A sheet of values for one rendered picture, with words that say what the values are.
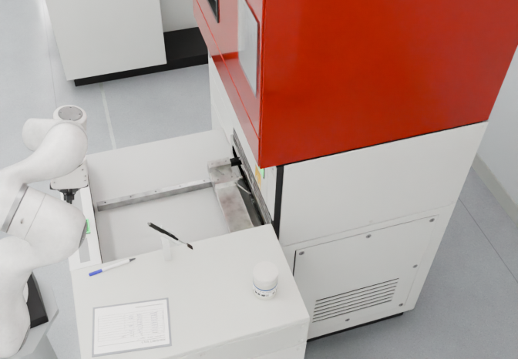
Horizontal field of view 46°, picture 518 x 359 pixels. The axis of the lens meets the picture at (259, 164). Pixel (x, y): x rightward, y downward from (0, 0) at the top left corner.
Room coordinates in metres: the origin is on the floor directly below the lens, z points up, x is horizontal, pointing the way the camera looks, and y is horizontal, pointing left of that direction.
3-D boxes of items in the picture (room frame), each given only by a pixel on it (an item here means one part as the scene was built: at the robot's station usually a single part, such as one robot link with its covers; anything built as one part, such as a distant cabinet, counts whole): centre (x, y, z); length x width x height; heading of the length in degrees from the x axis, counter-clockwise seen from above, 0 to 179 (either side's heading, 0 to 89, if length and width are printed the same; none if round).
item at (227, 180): (1.41, 0.12, 0.89); 0.08 x 0.03 x 0.03; 109
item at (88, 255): (1.26, 0.59, 0.89); 0.55 x 0.09 x 0.14; 19
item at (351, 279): (1.67, -0.25, 0.41); 0.82 x 0.71 x 0.82; 19
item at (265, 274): (0.93, -0.03, 1.01); 0.07 x 0.07 x 0.10
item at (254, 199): (1.39, 0.03, 0.89); 0.44 x 0.02 x 0.10; 19
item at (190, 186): (1.41, 0.32, 0.84); 0.50 x 0.02 x 0.03; 109
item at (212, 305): (0.91, 0.19, 0.89); 0.62 x 0.35 x 0.14; 109
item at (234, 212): (1.34, 0.09, 0.87); 0.36 x 0.08 x 0.03; 19
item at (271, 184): (1.57, 0.07, 1.02); 0.82 x 0.03 x 0.40; 19
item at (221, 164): (1.49, 0.14, 0.89); 0.08 x 0.03 x 0.03; 109
